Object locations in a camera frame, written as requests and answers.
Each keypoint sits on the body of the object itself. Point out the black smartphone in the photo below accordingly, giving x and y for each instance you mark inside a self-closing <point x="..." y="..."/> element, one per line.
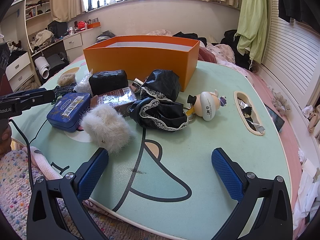
<point x="276" y="118"/>

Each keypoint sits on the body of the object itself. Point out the clear plastic bag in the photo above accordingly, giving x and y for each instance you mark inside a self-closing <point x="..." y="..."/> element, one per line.
<point x="83" y="85"/>

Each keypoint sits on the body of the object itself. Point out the speckled knitted blanket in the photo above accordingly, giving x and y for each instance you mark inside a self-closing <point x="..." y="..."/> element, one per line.
<point x="15" y="192"/>

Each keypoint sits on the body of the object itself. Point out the maroon box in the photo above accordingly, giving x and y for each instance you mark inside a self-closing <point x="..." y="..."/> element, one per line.
<point x="115" y="100"/>

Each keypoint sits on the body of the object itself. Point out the brown furry pouch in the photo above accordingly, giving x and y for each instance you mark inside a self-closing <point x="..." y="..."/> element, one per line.
<point x="66" y="78"/>

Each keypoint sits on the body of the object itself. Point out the cartoon print desktop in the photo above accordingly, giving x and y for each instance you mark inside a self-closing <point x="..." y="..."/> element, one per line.
<point x="200" y="150"/>

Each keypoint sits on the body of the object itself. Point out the small orange shelf box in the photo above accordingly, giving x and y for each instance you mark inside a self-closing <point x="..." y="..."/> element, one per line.
<point x="93" y="25"/>

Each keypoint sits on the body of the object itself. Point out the white drawer cabinet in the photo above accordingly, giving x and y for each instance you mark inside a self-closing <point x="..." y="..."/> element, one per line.
<point x="18" y="71"/>

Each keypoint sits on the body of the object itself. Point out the pile of black clothes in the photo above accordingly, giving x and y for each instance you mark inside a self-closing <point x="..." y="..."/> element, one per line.
<point x="232" y="45"/>

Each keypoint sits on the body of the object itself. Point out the foil wrappers in slot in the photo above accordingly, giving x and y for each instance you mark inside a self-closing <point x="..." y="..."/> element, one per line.
<point x="248" y="115"/>

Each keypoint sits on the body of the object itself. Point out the white furry pouch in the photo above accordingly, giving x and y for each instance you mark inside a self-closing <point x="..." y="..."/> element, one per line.
<point x="107" y="127"/>

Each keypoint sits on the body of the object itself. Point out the light green hanging garment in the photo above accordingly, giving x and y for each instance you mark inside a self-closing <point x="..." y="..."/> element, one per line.
<point x="251" y="20"/>

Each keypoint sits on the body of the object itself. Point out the orange cardboard box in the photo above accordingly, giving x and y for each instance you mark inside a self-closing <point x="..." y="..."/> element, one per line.
<point x="140" y="60"/>

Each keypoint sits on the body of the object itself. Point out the person's left hand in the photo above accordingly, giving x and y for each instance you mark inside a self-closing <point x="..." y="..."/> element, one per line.
<point x="5" y="138"/>

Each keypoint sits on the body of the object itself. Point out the blue tin case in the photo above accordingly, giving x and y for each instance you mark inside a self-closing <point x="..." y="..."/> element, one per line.
<point x="67" y="112"/>

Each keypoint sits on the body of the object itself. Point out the maroon pillow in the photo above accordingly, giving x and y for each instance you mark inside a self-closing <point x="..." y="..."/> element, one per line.
<point x="206" y="55"/>

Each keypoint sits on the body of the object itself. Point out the black textured pouch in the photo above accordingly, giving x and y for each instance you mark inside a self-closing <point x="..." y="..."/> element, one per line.
<point x="107" y="81"/>

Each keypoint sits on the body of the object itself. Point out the folded patterned cloth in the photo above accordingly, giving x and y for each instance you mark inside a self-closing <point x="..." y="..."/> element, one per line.
<point x="106" y="35"/>

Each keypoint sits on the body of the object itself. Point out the white paper roll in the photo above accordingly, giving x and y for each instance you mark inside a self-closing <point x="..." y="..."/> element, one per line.
<point x="42" y="66"/>

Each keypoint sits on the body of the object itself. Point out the floral quilt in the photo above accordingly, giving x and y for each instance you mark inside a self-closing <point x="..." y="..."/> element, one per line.
<point x="225" y="52"/>

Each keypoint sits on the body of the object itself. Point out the black lace-trimmed cloth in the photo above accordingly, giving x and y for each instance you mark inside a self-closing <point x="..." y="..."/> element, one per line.
<point x="162" y="85"/>

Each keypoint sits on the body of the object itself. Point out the beige clothing pile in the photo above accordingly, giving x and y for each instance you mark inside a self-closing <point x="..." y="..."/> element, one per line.
<point x="43" y="37"/>

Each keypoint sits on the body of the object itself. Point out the pink plush cloth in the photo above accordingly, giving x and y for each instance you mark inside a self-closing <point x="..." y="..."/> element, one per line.
<point x="42" y="163"/>

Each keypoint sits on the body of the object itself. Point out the white desk drawer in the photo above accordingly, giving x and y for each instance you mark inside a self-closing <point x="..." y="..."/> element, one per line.
<point x="73" y="42"/>

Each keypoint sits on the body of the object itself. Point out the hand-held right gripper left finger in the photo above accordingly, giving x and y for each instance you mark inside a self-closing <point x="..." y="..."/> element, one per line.
<point x="92" y="177"/>

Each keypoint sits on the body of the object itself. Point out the black hanging garment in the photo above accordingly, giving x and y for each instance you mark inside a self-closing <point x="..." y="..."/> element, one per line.
<point x="297" y="0"/>

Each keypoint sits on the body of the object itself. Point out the pink bed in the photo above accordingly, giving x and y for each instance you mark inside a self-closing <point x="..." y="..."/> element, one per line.
<point x="280" y="140"/>

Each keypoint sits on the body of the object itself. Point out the red shelf item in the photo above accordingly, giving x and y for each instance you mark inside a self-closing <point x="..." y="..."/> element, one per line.
<point x="81" y="25"/>

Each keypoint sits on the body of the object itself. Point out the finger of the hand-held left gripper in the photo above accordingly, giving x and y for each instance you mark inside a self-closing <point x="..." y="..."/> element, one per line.
<point x="41" y="96"/>

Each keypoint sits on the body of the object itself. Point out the flat black clothes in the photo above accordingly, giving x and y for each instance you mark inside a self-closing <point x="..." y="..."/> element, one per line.
<point x="187" y="36"/>

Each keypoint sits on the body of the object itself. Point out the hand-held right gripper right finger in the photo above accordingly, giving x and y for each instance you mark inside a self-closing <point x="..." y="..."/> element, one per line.
<point x="227" y="177"/>

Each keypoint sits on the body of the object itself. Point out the pig figure toy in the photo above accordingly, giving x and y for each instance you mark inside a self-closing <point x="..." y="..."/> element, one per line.
<point x="208" y="105"/>

